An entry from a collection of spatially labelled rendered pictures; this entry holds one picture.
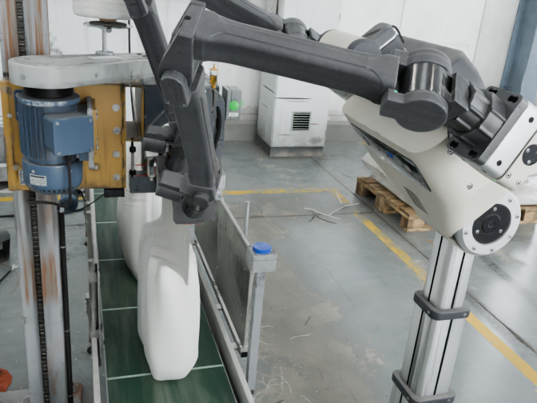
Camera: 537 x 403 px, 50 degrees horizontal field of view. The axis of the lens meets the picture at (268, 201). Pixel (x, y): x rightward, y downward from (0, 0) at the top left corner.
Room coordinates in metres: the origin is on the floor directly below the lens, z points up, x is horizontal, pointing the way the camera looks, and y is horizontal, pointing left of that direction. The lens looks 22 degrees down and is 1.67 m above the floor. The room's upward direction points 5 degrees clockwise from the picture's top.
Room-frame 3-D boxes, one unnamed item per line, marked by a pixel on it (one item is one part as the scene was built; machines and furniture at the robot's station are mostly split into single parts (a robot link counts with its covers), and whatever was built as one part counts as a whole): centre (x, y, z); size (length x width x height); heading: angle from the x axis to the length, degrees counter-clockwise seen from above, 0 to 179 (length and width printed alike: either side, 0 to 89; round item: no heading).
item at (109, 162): (1.68, 0.63, 1.18); 0.34 x 0.25 x 0.31; 109
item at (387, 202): (4.46, -1.43, 0.07); 1.20 x 0.82 x 0.14; 111
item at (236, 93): (1.76, 0.14, 1.28); 0.08 x 0.05 x 0.09; 19
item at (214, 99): (1.82, 0.32, 1.21); 0.30 x 0.25 x 0.30; 19
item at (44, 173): (1.44, 0.58, 1.21); 0.15 x 0.15 x 0.25
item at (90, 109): (1.54, 0.52, 1.23); 0.28 x 0.07 x 0.16; 19
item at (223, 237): (2.34, 0.21, 0.53); 1.05 x 0.02 x 0.41; 19
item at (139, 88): (1.73, 0.44, 1.26); 0.22 x 0.05 x 0.16; 19
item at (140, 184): (1.67, 0.39, 1.04); 0.08 x 0.06 x 0.05; 109
